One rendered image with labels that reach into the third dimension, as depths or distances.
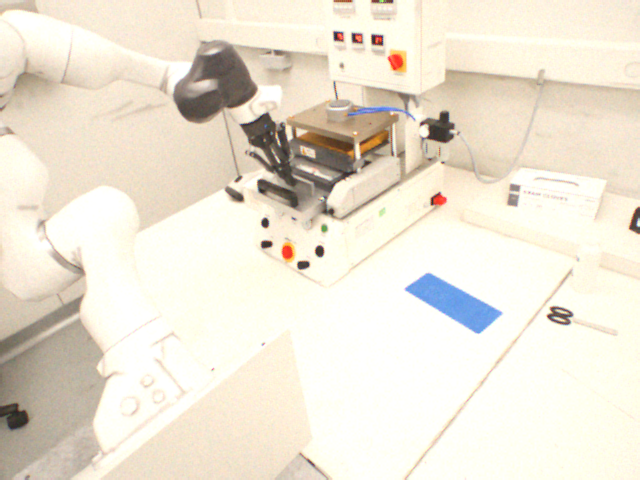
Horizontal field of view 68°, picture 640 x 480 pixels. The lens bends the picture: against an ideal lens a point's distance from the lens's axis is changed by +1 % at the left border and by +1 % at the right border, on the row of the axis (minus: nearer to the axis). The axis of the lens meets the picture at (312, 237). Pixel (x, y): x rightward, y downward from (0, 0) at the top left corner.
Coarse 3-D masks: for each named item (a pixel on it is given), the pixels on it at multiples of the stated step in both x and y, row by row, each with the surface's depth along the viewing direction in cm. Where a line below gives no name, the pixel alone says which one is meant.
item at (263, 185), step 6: (258, 180) 129; (264, 180) 129; (258, 186) 130; (264, 186) 128; (270, 186) 126; (276, 186) 125; (270, 192) 127; (276, 192) 125; (282, 192) 123; (288, 192) 122; (294, 192) 121; (288, 198) 122; (294, 198) 121; (294, 204) 122
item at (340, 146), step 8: (304, 136) 138; (312, 136) 137; (320, 136) 137; (376, 136) 132; (384, 136) 133; (320, 144) 132; (328, 144) 131; (336, 144) 130; (344, 144) 130; (352, 144) 129; (360, 144) 128; (368, 144) 130; (376, 144) 132; (384, 144) 135; (344, 152) 126; (352, 152) 126; (360, 152) 129; (368, 152) 131
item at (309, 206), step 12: (276, 180) 136; (300, 180) 127; (252, 192) 134; (264, 192) 132; (300, 192) 129; (312, 192) 125; (324, 192) 127; (276, 204) 128; (288, 204) 125; (300, 204) 124; (312, 204) 123; (324, 204) 125; (300, 216) 122; (312, 216) 123
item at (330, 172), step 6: (294, 162) 137; (300, 162) 137; (306, 162) 136; (312, 162) 136; (306, 168) 133; (312, 168) 133; (318, 168) 132; (324, 168) 132; (330, 168) 131; (336, 168) 130; (318, 174) 129; (324, 174) 129; (330, 174) 128; (336, 174) 128
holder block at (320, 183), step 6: (366, 162) 133; (294, 168) 136; (294, 174) 135; (300, 174) 133; (306, 174) 132; (348, 174) 129; (312, 180) 130; (318, 180) 128; (324, 180) 128; (336, 180) 127; (318, 186) 129; (324, 186) 127; (330, 186) 125; (330, 192) 127
